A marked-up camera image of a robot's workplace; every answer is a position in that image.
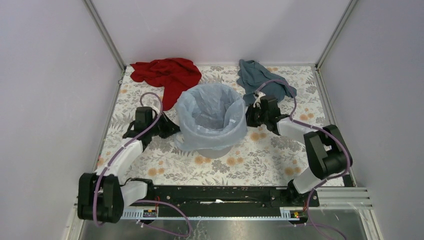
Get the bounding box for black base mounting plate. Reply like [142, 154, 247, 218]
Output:
[127, 185, 320, 219]

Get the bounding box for grey plastic trash bin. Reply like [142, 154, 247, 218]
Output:
[197, 146, 233, 159]

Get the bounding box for light blue plastic trash bag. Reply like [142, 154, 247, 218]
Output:
[174, 83, 248, 152]

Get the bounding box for blue-grey crumpled cloth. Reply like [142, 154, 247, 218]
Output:
[236, 59, 297, 106]

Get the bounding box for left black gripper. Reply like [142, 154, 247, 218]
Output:
[148, 111, 182, 139]

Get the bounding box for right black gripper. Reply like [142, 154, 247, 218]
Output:
[239, 103, 269, 128]

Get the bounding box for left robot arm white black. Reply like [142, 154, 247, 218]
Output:
[77, 106, 180, 224]

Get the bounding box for aluminium frame post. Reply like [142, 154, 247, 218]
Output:
[82, 0, 126, 72]
[315, 0, 359, 71]

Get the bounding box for aluminium frame post left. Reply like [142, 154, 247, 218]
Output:
[82, 0, 126, 72]

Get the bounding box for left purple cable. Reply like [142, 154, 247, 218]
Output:
[92, 92, 194, 238]

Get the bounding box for floral patterned table mat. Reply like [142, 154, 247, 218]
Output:
[97, 65, 329, 186]

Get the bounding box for white slotted cable duct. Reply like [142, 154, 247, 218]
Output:
[120, 208, 300, 222]

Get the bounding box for aluminium frame post right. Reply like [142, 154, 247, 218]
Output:
[315, 0, 359, 71]

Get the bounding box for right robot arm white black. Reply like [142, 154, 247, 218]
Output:
[246, 95, 352, 206]

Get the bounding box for red crumpled cloth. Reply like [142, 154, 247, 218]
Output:
[130, 58, 202, 111]

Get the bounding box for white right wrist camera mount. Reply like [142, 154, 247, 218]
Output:
[253, 91, 266, 108]

